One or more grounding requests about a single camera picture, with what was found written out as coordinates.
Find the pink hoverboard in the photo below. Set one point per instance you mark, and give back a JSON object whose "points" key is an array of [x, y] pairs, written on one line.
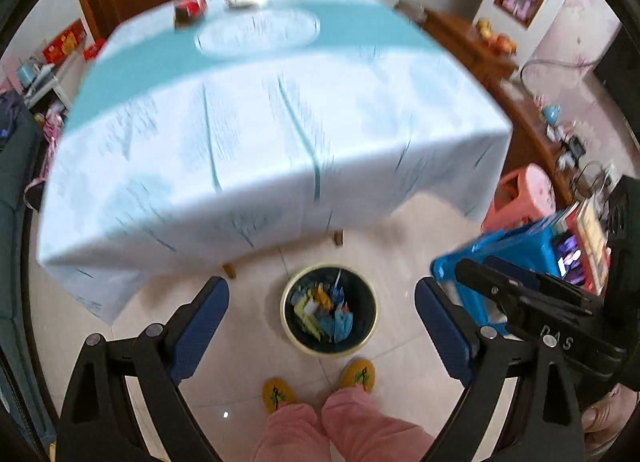
{"points": [[50, 142]]}

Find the blue plastic stool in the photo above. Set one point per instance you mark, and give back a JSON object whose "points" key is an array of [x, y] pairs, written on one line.
{"points": [[510, 247]]}

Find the brown wooden stool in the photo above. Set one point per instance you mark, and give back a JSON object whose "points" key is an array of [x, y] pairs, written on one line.
{"points": [[411, 11]]}

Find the dark teal sofa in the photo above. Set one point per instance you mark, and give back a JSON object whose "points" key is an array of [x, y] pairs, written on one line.
{"points": [[15, 242]]}

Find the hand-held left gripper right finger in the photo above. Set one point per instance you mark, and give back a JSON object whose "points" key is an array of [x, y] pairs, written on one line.
{"points": [[442, 329]]}

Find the person's left leg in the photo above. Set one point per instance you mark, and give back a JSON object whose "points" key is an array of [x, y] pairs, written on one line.
{"points": [[295, 434]]}

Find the person's right hand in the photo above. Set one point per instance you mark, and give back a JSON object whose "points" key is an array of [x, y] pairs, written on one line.
{"points": [[607, 419]]}

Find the light blue roll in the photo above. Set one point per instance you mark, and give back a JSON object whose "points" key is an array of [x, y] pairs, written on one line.
{"points": [[26, 75]]}

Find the purple bag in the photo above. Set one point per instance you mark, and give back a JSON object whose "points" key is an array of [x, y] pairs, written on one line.
{"points": [[10, 117]]}

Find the small red box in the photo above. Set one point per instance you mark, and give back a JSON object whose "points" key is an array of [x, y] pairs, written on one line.
{"points": [[190, 12]]}

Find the black charger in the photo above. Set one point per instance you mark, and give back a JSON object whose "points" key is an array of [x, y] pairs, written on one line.
{"points": [[575, 147]]}

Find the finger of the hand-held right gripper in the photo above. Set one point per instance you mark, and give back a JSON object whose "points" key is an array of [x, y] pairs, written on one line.
{"points": [[515, 272], [500, 288]]}

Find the table with tree-print cloth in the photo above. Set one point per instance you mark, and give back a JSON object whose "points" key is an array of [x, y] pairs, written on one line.
{"points": [[250, 142]]}

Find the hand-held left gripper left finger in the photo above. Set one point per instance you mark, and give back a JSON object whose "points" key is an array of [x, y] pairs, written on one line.
{"points": [[197, 332]]}

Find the red cardboard box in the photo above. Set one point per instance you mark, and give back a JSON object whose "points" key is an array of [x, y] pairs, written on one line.
{"points": [[64, 41]]}

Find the black bin with yellow rim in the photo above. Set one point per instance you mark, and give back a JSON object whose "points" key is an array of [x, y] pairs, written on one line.
{"points": [[362, 292]]}

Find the yellow slipper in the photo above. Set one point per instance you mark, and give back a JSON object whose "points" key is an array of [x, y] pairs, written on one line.
{"points": [[277, 396], [359, 374]]}

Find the stack of books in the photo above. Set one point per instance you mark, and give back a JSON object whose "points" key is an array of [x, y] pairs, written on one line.
{"points": [[587, 232]]}

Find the small blue toy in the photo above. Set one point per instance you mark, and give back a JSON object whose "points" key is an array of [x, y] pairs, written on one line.
{"points": [[550, 115]]}

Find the white low cabinet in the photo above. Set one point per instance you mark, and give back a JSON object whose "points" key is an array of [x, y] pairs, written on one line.
{"points": [[52, 80]]}

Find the red gift bag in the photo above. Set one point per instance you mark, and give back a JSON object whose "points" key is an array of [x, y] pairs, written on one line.
{"points": [[94, 50]]}

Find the fruit bowl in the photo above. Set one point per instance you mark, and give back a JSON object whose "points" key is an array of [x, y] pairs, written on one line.
{"points": [[496, 37]]}

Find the wooden sideboard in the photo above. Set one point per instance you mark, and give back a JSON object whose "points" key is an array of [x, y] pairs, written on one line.
{"points": [[480, 72]]}

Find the pink plastic stool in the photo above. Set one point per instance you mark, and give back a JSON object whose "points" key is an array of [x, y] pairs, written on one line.
{"points": [[525, 192]]}

